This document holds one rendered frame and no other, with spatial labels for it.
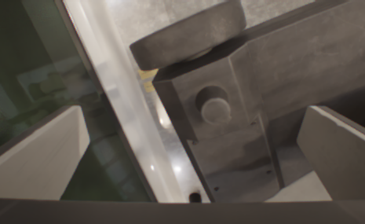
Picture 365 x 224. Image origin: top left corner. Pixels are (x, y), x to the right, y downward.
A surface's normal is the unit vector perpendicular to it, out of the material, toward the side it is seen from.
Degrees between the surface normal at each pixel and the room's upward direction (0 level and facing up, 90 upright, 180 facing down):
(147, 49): 37
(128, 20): 0
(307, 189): 90
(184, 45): 6
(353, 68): 0
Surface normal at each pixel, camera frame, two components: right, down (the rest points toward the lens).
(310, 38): 0.00, 0.40
